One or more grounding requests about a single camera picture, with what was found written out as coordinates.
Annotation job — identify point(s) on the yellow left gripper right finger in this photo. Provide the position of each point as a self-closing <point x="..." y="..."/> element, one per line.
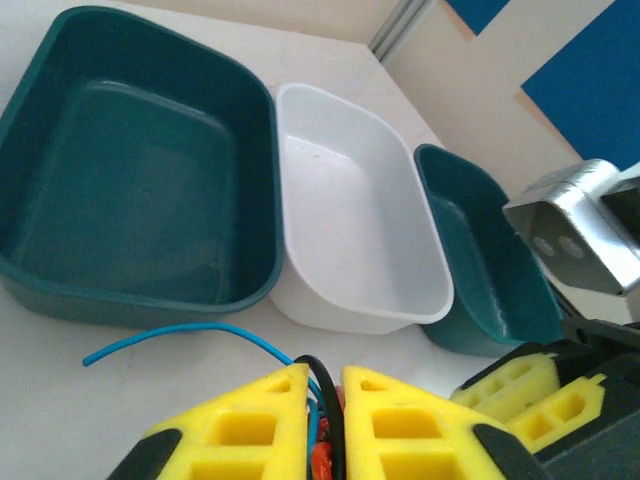
<point x="360" y="400"/>

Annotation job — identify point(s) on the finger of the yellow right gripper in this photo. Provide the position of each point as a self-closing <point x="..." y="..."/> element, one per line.
<point x="470" y="397"/>
<point x="520" y="430"/>

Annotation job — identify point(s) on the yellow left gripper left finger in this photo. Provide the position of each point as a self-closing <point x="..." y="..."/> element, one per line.
<point x="200" y="420"/>

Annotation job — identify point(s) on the small teal plastic bin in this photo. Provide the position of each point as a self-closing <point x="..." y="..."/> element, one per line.
<point x="475" y="260"/>

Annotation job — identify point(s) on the white plastic bin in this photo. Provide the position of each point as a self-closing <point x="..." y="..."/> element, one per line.
<point x="350" y="210"/>

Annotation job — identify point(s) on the large teal plastic bin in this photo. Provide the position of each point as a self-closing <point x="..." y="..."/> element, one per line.
<point x="125" y="175"/>

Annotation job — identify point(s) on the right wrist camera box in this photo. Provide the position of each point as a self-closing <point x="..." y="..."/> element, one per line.
<point x="575" y="225"/>

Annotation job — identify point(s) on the aluminium frame post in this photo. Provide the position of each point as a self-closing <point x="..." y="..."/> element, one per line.
<point x="395" y="30"/>

